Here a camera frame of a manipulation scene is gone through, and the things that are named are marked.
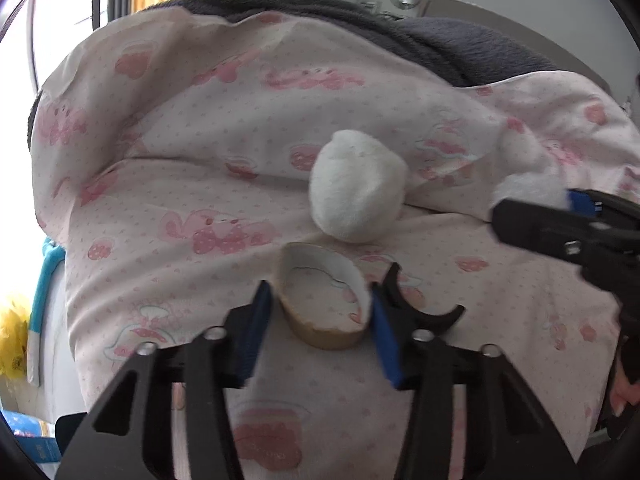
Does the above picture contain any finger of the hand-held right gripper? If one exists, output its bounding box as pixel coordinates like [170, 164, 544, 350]
[566, 187, 640, 226]
[491, 197, 608, 263]

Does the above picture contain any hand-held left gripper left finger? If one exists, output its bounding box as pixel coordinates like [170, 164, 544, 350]
[55, 280, 274, 480]

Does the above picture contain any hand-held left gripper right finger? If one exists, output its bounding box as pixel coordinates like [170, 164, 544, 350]
[369, 262, 583, 480]

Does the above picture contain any brown cardboard tape ring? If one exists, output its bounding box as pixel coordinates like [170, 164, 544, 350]
[276, 241, 374, 351]

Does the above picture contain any person's right hand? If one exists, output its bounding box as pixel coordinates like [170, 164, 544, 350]
[611, 355, 640, 417]

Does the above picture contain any white rolled sock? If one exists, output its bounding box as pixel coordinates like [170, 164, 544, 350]
[308, 129, 409, 244]

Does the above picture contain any pink printed quilt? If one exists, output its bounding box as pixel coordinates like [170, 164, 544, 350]
[27, 7, 640, 480]

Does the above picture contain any beige padded headboard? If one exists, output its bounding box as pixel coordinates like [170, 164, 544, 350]
[424, 0, 610, 97]

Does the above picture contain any black bin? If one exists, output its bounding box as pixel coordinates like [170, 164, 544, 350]
[54, 412, 94, 462]

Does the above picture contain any blue toy grabber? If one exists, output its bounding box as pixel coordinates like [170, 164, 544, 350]
[27, 236, 69, 387]

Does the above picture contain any grey fleece blanket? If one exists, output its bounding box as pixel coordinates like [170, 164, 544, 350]
[27, 0, 562, 147]

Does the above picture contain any yellow plastic bag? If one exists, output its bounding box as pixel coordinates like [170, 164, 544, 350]
[0, 293, 29, 379]

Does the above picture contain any blue packet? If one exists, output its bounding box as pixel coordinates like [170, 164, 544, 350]
[0, 408, 64, 464]

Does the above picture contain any glass balcony door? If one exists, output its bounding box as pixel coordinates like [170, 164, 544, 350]
[20, 0, 110, 97]

